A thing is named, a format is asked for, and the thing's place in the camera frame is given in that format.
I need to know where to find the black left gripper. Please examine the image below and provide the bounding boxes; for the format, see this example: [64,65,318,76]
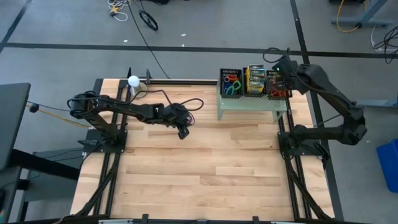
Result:
[161,103,194,140]

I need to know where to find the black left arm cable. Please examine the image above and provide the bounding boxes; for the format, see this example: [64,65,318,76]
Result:
[130,89,205,125]

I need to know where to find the blue plastic bin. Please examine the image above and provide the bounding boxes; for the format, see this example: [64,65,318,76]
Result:
[376,138,398,194]

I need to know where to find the blue grey desk leg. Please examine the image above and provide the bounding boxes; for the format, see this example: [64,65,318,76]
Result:
[357,96,398,109]
[330,0,394,29]

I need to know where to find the orange rubber band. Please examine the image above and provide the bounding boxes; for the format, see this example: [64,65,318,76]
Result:
[269,88,289,98]

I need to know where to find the black floor cable bundle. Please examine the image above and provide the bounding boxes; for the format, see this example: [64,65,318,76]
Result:
[371,24,398,65]

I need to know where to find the white bulb brass lamp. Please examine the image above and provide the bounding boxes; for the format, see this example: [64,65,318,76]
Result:
[127,75,149,98]

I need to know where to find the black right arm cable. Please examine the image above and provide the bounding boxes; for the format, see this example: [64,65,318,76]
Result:
[262,47,290,65]

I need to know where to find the dark grey desk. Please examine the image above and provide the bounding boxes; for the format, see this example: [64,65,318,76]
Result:
[0,82,32,170]

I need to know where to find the black plastic slotted basket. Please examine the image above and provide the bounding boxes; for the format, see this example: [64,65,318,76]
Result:
[243,67,267,96]
[266,70,293,100]
[219,68,244,99]

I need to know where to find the yellow floor cable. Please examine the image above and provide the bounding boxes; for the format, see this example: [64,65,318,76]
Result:
[335,0,366,34]

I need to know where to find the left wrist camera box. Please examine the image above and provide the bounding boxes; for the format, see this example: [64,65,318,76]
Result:
[171,103,188,116]

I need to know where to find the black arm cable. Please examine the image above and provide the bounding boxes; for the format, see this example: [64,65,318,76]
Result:
[262,47,290,65]
[130,89,205,125]

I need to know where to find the pale green metal riser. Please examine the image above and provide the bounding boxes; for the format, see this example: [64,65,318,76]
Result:
[216,68,289,123]

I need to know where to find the yellow cable with black plug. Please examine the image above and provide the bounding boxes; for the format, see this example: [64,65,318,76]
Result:
[26,102,91,129]

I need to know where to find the white cable bundle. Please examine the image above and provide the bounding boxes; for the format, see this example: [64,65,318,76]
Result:
[107,0,130,22]

